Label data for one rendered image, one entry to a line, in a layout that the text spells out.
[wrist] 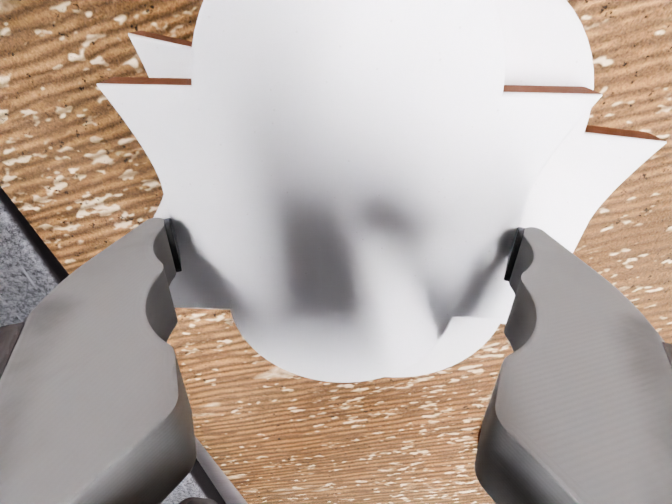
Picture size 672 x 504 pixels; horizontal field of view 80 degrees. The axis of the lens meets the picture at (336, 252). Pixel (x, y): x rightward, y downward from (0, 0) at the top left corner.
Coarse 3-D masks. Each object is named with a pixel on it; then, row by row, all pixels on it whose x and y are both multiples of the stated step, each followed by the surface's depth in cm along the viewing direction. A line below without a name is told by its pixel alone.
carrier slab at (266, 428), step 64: (0, 0) 13; (64, 0) 13; (128, 0) 13; (192, 0) 13; (576, 0) 13; (640, 0) 13; (0, 64) 14; (64, 64) 14; (128, 64) 14; (640, 64) 14; (0, 128) 16; (64, 128) 16; (128, 128) 16; (640, 128) 15; (64, 192) 17; (128, 192) 17; (640, 192) 16; (64, 256) 19; (640, 256) 18; (192, 320) 21; (192, 384) 24; (256, 384) 23; (320, 384) 23; (384, 384) 23; (448, 384) 23; (256, 448) 27; (320, 448) 27; (384, 448) 27; (448, 448) 26
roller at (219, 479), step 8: (200, 448) 30; (200, 456) 31; (208, 456) 31; (208, 464) 31; (216, 464) 31; (208, 472) 32; (216, 472) 32; (216, 480) 33; (224, 480) 33; (216, 488) 34; (224, 488) 33; (232, 488) 33; (224, 496) 34; (232, 496) 34; (240, 496) 34
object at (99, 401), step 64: (128, 256) 9; (64, 320) 7; (128, 320) 7; (0, 384) 6; (64, 384) 6; (128, 384) 6; (0, 448) 5; (64, 448) 5; (128, 448) 5; (192, 448) 7
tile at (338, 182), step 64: (256, 0) 9; (320, 0) 9; (384, 0) 9; (448, 0) 9; (192, 64) 9; (256, 64) 9; (320, 64) 9; (384, 64) 9; (448, 64) 9; (192, 128) 10; (256, 128) 10; (320, 128) 10; (384, 128) 10; (448, 128) 10; (512, 128) 10; (192, 192) 11; (256, 192) 11; (320, 192) 11; (384, 192) 11; (448, 192) 11; (512, 192) 11; (192, 256) 12; (256, 256) 12; (320, 256) 12; (384, 256) 12; (448, 256) 12; (256, 320) 14; (320, 320) 14; (384, 320) 14; (448, 320) 13
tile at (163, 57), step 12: (132, 36) 12; (144, 36) 12; (156, 36) 12; (144, 48) 12; (156, 48) 12; (168, 48) 12; (180, 48) 12; (144, 60) 12; (156, 60) 12; (168, 60) 12; (180, 60) 12; (156, 72) 12; (168, 72) 12; (180, 72) 12; (156, 216) 15; (168, 216) 15
